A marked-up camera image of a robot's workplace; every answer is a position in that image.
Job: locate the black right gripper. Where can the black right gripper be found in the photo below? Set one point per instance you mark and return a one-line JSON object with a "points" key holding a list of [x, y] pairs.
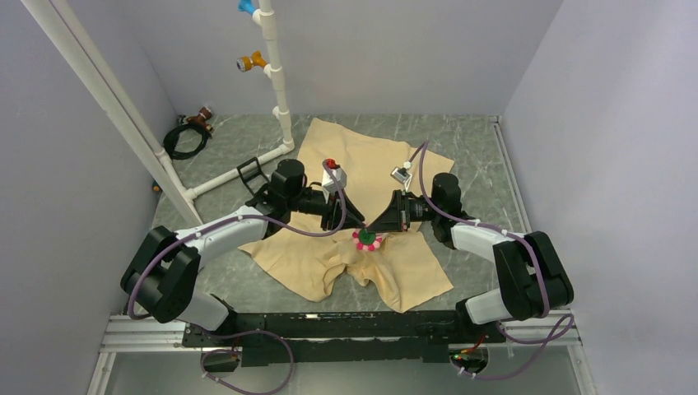
{"points": [[397, 216]]}

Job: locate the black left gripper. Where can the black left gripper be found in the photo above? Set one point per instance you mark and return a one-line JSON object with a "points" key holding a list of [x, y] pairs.
{"points": [[332, 212]]}

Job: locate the pink flower smiley brooch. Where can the pink flower smiley brooch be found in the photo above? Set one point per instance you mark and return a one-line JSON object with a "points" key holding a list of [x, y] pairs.
{"points": [[367, 241]]}

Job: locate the cream yellow t-shirt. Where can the cream yellow t-shirt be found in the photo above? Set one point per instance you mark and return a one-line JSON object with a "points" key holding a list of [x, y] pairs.
{"points": [[403, 268]]}

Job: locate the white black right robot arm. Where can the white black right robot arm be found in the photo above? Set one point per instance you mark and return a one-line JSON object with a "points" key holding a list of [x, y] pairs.
{"points": [[531, 278]]}

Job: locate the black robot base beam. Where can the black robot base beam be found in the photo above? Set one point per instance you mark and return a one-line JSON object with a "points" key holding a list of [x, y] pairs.
{"points": [[430, 336]]}

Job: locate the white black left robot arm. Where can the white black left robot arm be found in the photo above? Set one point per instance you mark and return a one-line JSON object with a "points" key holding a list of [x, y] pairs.
{"points": [[160, 280]]}

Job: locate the orange hook on pipe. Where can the orange hook on pipe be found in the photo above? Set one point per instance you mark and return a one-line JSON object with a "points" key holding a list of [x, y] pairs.
{"points": [[247, 63]]}

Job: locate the blue hook on pipe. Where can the blue hook on pipe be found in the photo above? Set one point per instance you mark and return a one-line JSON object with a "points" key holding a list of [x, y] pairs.
{"points": [[247, 6]]}

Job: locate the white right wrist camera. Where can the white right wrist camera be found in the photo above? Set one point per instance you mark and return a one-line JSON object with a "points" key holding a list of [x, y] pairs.
{"points": [[402, 174]]}

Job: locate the small black wire stand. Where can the small black wire stand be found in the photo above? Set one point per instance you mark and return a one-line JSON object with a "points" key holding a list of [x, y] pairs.
{"points": [[250, 170]]}

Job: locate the aluminium rail frame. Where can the aluminium rail frame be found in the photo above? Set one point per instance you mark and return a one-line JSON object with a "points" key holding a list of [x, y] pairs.
{"points": [[124, 335]]}

